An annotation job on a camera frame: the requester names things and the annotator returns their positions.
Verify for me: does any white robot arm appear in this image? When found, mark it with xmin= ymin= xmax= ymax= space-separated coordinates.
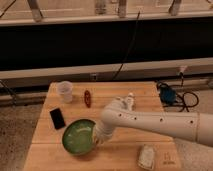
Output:
xmin=93 ymin=98 xmax=213 ymax=147

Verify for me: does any black smartphone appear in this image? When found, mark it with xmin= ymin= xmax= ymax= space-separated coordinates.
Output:
xmin=50 ymin=108 xmax=65 ymax=130

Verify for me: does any clear plastic cup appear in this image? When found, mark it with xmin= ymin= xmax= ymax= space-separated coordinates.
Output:
xmin=56 ymin=81 xmax=73 ymax=103

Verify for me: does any white tube bottle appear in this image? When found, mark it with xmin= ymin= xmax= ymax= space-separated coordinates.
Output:
xmin=125 ymin=93 xmax=134 ymax=111

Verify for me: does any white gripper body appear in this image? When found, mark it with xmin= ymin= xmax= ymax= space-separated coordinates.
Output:
xmin=93 ymin=121 xmax=115 ymax=145

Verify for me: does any white crumpled packet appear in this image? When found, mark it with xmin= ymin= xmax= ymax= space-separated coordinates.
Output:
xmin=138 ymin=145 xmax=155 ymax=171

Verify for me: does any black hanging cable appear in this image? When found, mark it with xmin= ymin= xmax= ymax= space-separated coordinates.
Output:
xmin=111 ymin=9 xmax=142 ymax=81

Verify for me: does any blue device with cables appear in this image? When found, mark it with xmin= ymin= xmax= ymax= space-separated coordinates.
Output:
xmin=157 ymin=82 xmax=199 ymax=112

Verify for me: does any red-brown oval object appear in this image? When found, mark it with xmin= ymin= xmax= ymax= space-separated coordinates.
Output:
xmin=84 ymin=90 xmax=91 ymax=108

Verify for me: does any green ceramic bowl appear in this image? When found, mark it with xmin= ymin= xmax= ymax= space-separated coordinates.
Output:
xmin=62 ymin=119 xmax=95 ymax=155

